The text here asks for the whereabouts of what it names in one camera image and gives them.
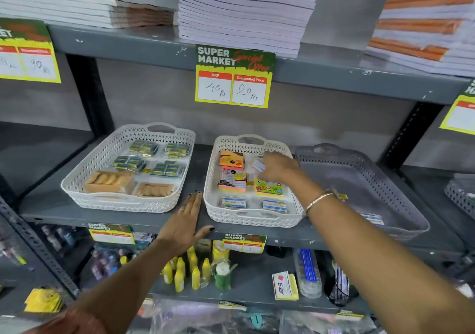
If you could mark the small yellow green price tag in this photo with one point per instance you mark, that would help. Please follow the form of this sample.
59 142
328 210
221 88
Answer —
111 233
245 243

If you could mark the green tape roll pack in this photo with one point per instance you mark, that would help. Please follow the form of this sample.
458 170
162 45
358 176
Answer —
223 274

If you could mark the person's right forearm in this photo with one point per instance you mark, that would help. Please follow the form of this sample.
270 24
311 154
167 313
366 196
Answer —
378 263

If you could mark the stack of white notebooks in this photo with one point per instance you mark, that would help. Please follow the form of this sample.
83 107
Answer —
241 15

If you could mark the person's left forearm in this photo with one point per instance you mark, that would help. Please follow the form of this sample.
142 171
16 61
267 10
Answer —
122 285

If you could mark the group of yellow glue bottles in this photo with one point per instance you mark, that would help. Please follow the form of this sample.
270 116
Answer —
185 270

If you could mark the person's left thumb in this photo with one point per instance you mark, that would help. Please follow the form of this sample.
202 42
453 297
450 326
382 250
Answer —
205 234

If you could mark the large yellow green price tag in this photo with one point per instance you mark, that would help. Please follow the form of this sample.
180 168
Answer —
462 117
233 78
26 55

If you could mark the small white blue box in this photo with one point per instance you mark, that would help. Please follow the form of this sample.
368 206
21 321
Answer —
258 165

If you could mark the grey perforated basket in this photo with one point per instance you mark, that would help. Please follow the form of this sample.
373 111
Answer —
460 193
356 185

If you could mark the clear case of blue pens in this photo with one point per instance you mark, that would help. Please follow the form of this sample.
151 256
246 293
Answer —
307 272

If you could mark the yellow green sticky note pack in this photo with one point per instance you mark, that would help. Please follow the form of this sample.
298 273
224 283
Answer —
269 189

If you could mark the purple bottles in plastic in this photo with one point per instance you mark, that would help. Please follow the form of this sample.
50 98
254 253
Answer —
107 261

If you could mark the small yellow shelf label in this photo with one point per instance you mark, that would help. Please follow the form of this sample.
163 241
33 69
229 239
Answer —
232 305
349 315

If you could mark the person's right hand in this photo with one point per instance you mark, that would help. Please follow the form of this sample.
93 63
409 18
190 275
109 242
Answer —
284 170

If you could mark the flat blue white box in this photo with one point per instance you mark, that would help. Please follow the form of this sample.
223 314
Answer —
233 202
374 219
274 206

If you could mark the green yellow eraser pack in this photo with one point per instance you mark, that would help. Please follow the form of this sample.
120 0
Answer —
143 147
167 169
177 150
129 164

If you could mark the stack of orange-spined notebooks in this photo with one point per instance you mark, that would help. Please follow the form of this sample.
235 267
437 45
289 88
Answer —
426 26

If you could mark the yellow packet pile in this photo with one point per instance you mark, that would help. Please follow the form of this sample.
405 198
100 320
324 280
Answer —
43 300

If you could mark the black white striped pouch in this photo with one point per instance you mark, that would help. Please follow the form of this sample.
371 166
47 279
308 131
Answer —
339 287

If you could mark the person's left middle finger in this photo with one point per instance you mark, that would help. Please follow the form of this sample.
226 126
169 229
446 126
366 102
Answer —
191 207

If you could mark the white red printed box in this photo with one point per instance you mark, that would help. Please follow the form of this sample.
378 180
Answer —
284 286

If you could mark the grey metal shelf rack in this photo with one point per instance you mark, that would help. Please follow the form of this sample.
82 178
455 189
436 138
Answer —
148 42

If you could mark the orange sticky note pack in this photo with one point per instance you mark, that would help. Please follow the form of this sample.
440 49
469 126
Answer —
230 158

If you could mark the multicolour sticky note pack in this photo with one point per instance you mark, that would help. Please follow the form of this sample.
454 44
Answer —
232 181

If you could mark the small white perforated basket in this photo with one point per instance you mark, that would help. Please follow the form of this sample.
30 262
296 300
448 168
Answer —
213 204

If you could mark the thin metal bangle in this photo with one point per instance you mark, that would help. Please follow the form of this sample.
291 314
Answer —
316 201

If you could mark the person's right fingers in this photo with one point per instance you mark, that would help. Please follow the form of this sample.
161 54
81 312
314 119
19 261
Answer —
266 167

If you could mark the large brown rubber band pack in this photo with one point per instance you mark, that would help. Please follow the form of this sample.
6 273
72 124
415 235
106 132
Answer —
107 181

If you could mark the stack of brown-edged notebooks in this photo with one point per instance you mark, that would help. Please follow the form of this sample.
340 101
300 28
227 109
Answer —
74 9

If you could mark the small brown rubber band pack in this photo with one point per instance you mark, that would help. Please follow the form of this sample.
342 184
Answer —
154 190

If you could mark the large white perforated basket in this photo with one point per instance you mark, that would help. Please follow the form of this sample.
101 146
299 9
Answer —
85 185

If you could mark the clear plastic bag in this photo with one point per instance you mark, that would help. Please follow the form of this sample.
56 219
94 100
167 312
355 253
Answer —
326 326
200 320

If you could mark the person's left hand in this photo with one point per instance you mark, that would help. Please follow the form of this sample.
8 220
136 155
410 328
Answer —
180 230

